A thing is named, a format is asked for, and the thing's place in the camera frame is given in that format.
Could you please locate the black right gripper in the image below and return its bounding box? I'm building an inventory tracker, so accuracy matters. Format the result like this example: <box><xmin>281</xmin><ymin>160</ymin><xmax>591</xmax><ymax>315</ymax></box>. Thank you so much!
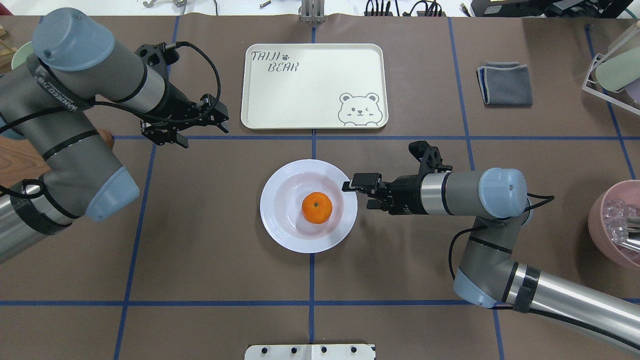
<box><xmin>342</xmin><ymin>140</ymin><xmax>453</xmax><ymax>215</ymax></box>

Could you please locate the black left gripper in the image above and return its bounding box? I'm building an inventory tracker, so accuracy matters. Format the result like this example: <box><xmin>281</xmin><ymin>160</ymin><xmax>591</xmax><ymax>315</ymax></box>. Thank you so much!
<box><xmin>135</xmin><ymin>43</ymin><xmax>229</xmax><ymax>149</ymax></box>

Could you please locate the orange mandarin fruit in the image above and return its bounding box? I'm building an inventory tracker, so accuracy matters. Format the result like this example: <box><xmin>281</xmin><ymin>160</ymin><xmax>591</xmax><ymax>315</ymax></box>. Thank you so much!
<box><xmin>301</xmin><ymin>191</ymin><xmax>333</xmax><ymax>224</ymax></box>

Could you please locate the white round plate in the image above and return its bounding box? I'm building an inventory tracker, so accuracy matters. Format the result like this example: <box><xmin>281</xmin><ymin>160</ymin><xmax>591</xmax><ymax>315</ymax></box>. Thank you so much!
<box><xmin>259</xmin><ymin>159</ymin><xmax>358</xmax><ymax>254</ymax></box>

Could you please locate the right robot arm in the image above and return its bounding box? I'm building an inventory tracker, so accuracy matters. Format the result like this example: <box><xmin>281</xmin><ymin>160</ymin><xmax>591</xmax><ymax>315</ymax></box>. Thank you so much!
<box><xmin>342</xmin><ymin>140</ymin><xmax>639</xmax><ymax>356</ymax></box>

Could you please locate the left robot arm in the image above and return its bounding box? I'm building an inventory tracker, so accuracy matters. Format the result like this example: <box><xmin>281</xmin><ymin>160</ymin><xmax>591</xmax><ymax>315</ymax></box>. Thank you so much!
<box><xmin>0</xmin><ymin>7</ymin><xmax>229</xmax><ymax>262</ymax></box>

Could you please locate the cream bear tray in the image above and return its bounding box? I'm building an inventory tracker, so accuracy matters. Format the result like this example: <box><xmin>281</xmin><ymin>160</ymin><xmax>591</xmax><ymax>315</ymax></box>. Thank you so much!
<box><xmin>240</xmin><ymin>43</ymin><xmax>389</xmax><ymax>130</ymax></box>

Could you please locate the brown wooden tray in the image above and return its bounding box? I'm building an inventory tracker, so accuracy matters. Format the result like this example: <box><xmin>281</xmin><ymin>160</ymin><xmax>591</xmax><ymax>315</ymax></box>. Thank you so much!
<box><xmin>0</xmin><ymin>129</ymin><xmax>116</xmax><ymax>189</ymax></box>

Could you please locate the folded grey cloth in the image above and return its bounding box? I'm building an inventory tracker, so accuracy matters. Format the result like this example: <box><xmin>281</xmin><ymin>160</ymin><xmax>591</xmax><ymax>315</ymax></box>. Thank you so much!
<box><xmin>477</xmin><ymin>61</ymin><xmax>533</xmax><ymax>107</ymax></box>

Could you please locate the light green bowl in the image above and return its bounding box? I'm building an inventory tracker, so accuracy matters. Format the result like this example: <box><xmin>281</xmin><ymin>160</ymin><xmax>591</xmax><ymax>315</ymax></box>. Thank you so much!
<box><xmin>10</xmin><ymin>41</ymin><xmax>34</xmax><ymax>70</ymax></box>

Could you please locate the pink bowl with ice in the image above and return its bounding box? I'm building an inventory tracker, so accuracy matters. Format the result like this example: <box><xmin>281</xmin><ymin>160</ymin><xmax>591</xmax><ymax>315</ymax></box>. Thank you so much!
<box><xmin>587</xmin><ymin>180</ymin><xmax>640</xmax><ymax>271</ymax></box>

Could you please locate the metal scoop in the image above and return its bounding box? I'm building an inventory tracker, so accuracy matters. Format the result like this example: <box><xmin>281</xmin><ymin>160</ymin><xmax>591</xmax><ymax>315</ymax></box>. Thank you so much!
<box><xmin>609</xmin><ymin>216</ymin><xmax>640</xmax><ymax>252</ymax></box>

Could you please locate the green pastel cup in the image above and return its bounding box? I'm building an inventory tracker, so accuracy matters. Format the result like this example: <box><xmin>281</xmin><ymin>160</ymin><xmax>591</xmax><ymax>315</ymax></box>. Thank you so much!
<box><xmin>595</xmin><ymin>47</ymin><xmax>640</xmax><ymax>92</ymax></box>

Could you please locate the purple pastel cup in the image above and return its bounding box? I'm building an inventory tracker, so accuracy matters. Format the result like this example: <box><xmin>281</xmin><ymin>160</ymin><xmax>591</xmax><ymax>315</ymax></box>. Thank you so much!
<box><xmin>624</xmin><ymin>79</ymin><xmax>640</xmax><ymax>104</ymax></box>

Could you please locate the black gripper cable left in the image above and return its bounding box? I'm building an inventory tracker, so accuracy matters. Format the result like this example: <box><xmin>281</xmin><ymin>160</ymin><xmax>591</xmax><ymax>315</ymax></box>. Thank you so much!
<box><xmin>0</xmin><ymin>41</ymin><xmax>222</xmax><ymax>136</ymax></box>

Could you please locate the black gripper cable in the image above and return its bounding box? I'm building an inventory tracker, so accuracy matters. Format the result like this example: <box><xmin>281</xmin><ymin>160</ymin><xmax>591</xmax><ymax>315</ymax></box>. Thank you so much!
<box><xmin>448</xmin><ymin>192</ymin><xmax>556</xmax><ymax>281</ymax></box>
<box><xmin>0</xmin><ymin>41</ymin><xmax>222</xmax><ymax>136</ymax></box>

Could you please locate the aluminium frame post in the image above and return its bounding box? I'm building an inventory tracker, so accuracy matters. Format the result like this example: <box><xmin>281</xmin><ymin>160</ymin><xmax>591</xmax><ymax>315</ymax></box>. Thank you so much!
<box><xmin>298</xmin><ymin>0</ymin><xmax>326</xmax><ymax>25</ymax></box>

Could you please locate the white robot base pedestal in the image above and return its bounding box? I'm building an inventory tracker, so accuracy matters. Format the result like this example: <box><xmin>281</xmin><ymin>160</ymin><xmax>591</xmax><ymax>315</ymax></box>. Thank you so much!
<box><xmin>244</xmin><ymin>343</ymin><xmax>377</xmax><ymax>360</ymax></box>

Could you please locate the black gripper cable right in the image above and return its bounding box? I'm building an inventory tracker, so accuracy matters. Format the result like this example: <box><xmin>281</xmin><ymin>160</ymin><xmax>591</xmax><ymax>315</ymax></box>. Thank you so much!
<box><xmin>448</xmin><ymin>192</ymin><xmax>556</xmax><ymax>281</ymax></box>

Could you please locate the white wire cup rack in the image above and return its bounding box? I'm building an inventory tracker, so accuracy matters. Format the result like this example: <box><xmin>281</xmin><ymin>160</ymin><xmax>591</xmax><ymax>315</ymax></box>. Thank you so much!
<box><xmin>582</xmin><ymin>22</ymin><xmax>640</xmax><ymax>106</ymax></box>

